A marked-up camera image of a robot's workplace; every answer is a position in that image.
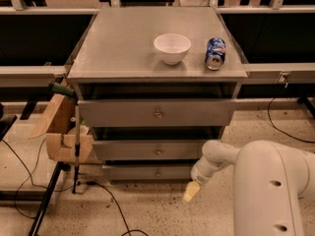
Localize grey three-drawer cabinet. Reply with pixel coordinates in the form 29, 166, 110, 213
68, 7, 247, 166

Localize open cardboard box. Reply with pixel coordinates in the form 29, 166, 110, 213
28, 79, 99, 164

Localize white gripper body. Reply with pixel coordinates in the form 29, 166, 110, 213
191, 156, 226, 185

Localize green-handled metal pole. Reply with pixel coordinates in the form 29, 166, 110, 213
49, 83, 80, 194

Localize black floor cable right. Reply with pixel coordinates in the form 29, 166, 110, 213
266, 97, 315, 145

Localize white bowl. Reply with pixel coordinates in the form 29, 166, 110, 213
154, 33, 191, 65

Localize black metal stand leg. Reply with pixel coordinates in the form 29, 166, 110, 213
28, 161, 65, 236

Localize black floor cable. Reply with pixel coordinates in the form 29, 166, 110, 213
77, 180, 150, 236
266, 97, 315, 145
0, 137, 75, 220

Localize grey drawer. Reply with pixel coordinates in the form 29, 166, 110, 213
79, 99, 236, 127
102, 164, 193, 181
93, 140, 206, 161

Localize grey top drawer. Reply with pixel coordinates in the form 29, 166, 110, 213
79, 99, 236, 127

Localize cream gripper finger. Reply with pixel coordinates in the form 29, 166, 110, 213
183, 181, 201, 203

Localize black floor cable centre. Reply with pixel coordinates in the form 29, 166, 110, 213
77, 180, 150, 236

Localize black floor cable left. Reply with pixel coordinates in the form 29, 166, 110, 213
0, 137, 75, 220

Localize blue soda can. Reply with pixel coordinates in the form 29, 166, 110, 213
205, 37, 226, 71

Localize grey middle drawer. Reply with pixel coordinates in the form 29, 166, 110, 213
93, 140, 206, 161

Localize grey bottom drawer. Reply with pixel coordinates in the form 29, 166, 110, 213
102, 164, 193, 181

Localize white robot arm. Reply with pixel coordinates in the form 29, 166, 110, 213
183, 140, 315, 236

